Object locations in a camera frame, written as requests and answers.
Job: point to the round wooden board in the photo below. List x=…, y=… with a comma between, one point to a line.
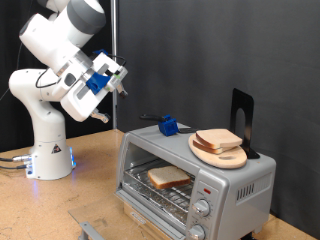
x=226, y=160

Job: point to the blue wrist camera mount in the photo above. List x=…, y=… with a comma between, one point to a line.
x=96, y=82

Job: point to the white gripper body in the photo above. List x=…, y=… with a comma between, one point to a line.
x=75, y=106

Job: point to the white bread slice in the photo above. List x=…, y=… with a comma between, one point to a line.
x=218, y=136
x=168, y=176
x=203, y=148

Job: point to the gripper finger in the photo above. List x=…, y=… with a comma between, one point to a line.
x=121, y=91
x=100, y=116

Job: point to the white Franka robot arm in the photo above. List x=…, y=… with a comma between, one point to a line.
x=46, y=100

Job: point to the vertical metal pole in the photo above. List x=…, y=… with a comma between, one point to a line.
x=114, y=33

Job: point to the silver toaster oven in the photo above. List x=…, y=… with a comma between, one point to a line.
x=233, y=186

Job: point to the black metal bookend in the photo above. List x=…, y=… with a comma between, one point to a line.
x=246, y=100

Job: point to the silver oven knob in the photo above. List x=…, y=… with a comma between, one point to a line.
x=201, y=208
x=196, y=232

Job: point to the metal spatula with blue block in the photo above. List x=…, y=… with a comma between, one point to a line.
x=168, y=126

